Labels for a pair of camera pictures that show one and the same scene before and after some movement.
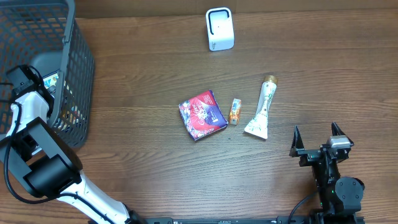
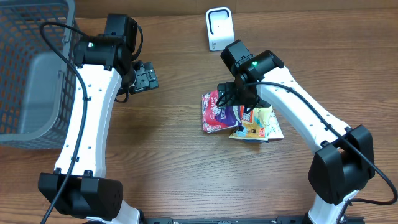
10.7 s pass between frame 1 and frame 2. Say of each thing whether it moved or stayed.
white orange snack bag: moved
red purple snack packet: moved
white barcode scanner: stayed
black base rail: stayed
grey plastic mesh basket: stayed
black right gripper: moved
